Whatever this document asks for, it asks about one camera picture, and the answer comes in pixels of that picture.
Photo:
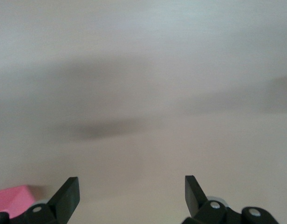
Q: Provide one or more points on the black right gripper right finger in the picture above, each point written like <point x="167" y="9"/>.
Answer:
<point x="194" y="198"/>

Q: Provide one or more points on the red foam block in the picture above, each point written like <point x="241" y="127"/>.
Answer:
<point x="13" y="198"/>

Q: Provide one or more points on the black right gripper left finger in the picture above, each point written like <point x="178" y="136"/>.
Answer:
<point x="64" y="200"/>

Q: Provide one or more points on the brown paper table cover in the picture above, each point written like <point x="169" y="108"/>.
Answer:
<point x="143" y="58"/>

